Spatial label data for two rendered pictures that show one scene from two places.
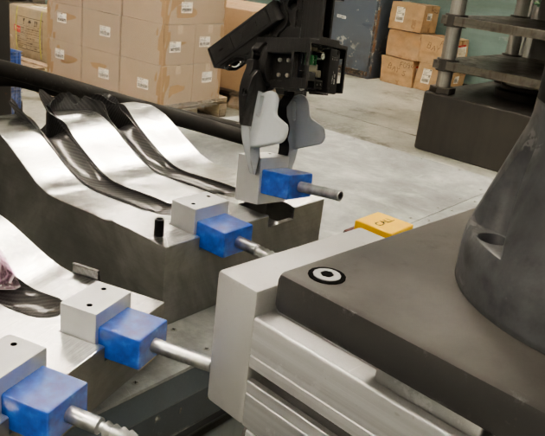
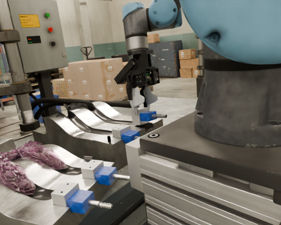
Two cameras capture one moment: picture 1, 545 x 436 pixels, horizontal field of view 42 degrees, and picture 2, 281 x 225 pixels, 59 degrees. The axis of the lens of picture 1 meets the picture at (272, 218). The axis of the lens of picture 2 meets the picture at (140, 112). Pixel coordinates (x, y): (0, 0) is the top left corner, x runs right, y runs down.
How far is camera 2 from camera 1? 0.06 m
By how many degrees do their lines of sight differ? 6
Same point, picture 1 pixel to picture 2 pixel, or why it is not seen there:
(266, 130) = (137, 100)
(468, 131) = not seen: hidden behind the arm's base
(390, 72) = (183, 74)
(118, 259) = (98, 152)
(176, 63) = (109, 87)
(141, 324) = (108, 170)
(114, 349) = (101, 180)
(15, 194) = (62, 139)
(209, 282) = not seen: hidden behind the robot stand
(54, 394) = (83, 197)
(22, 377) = (72, 193)
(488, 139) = not seen: hidden behind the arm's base
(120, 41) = (90, 84)
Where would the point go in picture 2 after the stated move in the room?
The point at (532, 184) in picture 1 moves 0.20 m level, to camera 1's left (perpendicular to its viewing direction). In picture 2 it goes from (206, 93) to (55, 109)
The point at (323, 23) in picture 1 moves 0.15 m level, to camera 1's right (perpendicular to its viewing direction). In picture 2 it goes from (148, 62) to (194, 57)
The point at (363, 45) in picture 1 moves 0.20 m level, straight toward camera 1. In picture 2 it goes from (172, 67) to (172, 68)
